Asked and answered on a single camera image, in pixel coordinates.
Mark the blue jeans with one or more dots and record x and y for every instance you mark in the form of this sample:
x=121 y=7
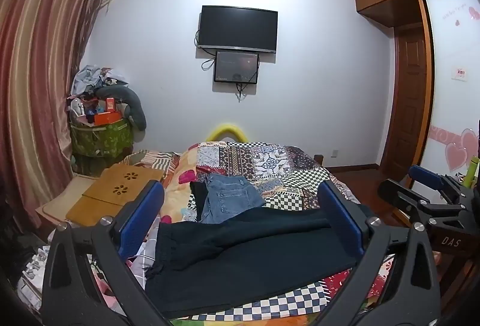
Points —
x=228 y=194

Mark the black garment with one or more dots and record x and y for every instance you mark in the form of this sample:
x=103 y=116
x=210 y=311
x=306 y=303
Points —
x=197 y=202

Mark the clutter of white packets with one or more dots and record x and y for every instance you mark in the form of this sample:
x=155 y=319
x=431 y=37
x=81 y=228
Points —
x=32 y=269

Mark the dark teal pants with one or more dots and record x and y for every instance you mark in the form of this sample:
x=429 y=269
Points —
x=243 y=262

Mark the pile of pale clothes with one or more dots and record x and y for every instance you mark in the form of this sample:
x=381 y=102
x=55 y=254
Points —
x=90 y=78

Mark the wooden lap desk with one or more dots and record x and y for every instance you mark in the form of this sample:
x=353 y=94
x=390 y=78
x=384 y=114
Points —
x=112 y=194

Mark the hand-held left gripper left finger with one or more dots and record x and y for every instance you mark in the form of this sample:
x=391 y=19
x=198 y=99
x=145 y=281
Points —
x=144 y=213

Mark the grey plaid bedsheet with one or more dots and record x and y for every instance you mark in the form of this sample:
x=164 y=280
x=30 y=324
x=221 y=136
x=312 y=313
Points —
x=140 y=268

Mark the striped red gold curtain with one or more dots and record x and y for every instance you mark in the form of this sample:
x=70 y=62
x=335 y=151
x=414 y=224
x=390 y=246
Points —
x=37 y=67

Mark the black wall television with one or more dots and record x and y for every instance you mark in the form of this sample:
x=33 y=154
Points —
x=238 y=27

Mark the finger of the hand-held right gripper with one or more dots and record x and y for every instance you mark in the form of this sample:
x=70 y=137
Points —
x=425 y=177
x=405 y=198

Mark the orange box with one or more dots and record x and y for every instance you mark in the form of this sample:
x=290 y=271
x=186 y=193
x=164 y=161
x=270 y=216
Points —
x=108 y=119

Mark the small red box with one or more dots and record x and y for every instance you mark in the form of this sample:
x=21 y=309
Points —
x=110 y=104

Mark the yellow foam arch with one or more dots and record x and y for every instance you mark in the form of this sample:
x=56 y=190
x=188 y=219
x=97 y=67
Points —
x=225 y=128

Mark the small black wall monitor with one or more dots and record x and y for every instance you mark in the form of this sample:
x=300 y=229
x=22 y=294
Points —
x=236 y=67

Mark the white heart print wardrobe door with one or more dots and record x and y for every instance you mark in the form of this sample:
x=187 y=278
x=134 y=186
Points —
x=450 y=104

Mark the brown wooden door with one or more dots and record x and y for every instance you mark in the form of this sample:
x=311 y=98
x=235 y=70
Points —
x=408 y=97

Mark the beige cardboard sheet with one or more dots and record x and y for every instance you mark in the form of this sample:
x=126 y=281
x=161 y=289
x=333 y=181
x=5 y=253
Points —
x=62 y=198

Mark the wooden bed frame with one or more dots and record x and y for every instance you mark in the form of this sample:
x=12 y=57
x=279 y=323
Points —
x=319 y=159

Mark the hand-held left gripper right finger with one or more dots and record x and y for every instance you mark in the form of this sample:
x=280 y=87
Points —
x=339 y=221

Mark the yellow-green bottle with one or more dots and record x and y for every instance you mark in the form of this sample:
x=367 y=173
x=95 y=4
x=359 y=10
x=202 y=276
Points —
x=473 y=172

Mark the patchwork printed blanket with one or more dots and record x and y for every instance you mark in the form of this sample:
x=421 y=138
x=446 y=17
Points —
x=270 y=164

